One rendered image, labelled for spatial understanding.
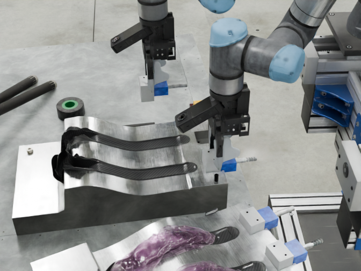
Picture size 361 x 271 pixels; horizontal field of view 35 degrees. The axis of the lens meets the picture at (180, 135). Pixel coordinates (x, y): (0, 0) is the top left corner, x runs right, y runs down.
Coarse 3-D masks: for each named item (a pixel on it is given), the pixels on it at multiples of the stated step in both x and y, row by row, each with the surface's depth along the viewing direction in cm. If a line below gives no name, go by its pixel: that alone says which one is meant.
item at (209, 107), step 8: (208, 96) 127; (200, 104) 127; (208, 104) 125; (216, 104) 124; (184, 112) 128; (192, 112) 127; (200, 112) 125; (208, 112) 125; (216, 112) 125; (176, 120) 128; (184, 120) 126; (192, 120) 126; (200, 120) 126; (184, 128) 127
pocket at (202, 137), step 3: (195, 132) 148; (198, 132) 148; (201, 132) 148; (204, 132) 148; (207, 132) 148; (195, 135) 148; (198, 135) 149; (201, 135) 149; (204, 135) 149; (207, 135) 149; (198, 138) 149; (201, 138) 149; (204, 138) 149; (207, 138) 150; (198, 141) 149; (201, 141) 149; (204, 141) 148; (207, 141) 148; (198, 144) 148
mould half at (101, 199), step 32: (64, 128) 142; (96, 128) 143; (128, 128) 150; (160, 128) 149; (192, 128) 149; (32, 160) 144; (128, 160) 139; (160, 160) 140; (192, 160) 139; (32, 192) 135; (64, 192) 126; (96, 192) 128; (128, 192) 130; (160, 192) 131; (192, 192) 132; (224, 192) 134; (32, 224) 131; (64, 224) 132; (96, 224) 134
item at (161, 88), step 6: (144, 78) 155; (144, 84) 152; (156, 84) 155; (162, 84) 155; (168, 84) 156; (174, 84) 156; (180, 84) 156; (186, 84) 157; (144, 90) 153; (156, 90) 154; (162, 90) 154; (144, 96) 154; (150, 96) 155
